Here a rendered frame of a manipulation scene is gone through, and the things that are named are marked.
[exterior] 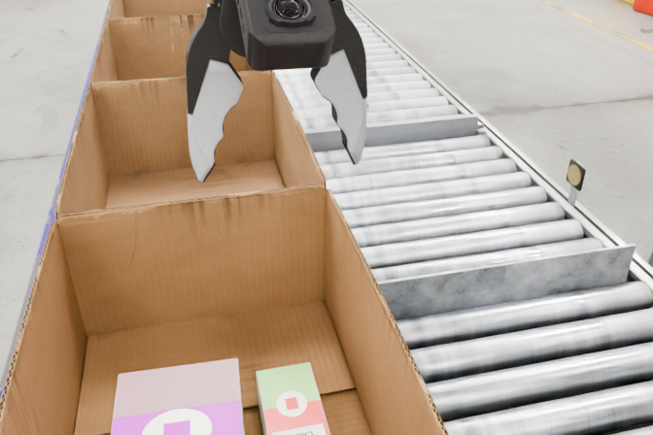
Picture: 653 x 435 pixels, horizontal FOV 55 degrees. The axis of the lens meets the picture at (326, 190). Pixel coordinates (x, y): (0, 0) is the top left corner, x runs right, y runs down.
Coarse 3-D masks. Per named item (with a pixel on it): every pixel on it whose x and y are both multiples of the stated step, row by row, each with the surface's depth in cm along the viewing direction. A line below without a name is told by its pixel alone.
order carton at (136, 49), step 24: (120, 24) 131; (144, 24) 132; (168, 24) 133; (192, 24) 134; (120, 48) 133; (144, 48) 134; (168, 48) 136; (96, 72) 105; (120, 72) 136; (144, 72) 137; (168, 72) 138; (240, 72) 102
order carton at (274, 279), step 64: (320, 192) 69; (64, 256) 65; (128, 256) 68; (192, 256) 70; (256, 256) 72; (320, 256) 74; (64, 320) 62; (128, 320) 72; (192, 320) 74; (256, 320) 74; (320, 320) 74; (384, 320) 52; (64, 384) 59; (256, 384) 65; (320, 384) 65; (384, 384) 55
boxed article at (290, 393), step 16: (288, 368) 62; (304, 368) 62; (272, 384) 60; (288, 384) 60; (304, 384) 60; (272, 400) 58; (288, 400) 58; (304, 400) 58; (320, 400) 58; (272, 416) 57; (288, 416) 57; (304, 416) 57; (320, 416) 57; (272, 432) 55; (288, 432) 55; (304, 432) 55; (320, 432) 55
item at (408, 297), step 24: (504, 264) 97; (528, 264) 98; (552, 264) 99; (576, 264) 100; (600, 264) 102; (624, 264) 103; (384, 288) 93; (408, 288) 94; (432, 288) 96; (456, 288) 97; (480, 288) 98; (504, 288) 99; (528, 288) 100; (552, 288) 102; (576, 288) 103; (408, 312) 97; (432, 312) 98
